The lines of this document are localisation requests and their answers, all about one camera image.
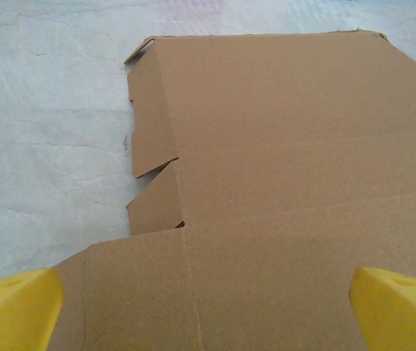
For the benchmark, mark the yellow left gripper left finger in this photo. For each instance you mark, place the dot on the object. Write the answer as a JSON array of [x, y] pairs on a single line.
[[14, 314]]

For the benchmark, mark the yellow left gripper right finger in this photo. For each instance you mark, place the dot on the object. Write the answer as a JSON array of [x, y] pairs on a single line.
[[397, 318]]

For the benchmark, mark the brown cardboard box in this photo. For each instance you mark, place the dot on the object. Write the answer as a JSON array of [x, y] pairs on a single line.
[[266, 146]]

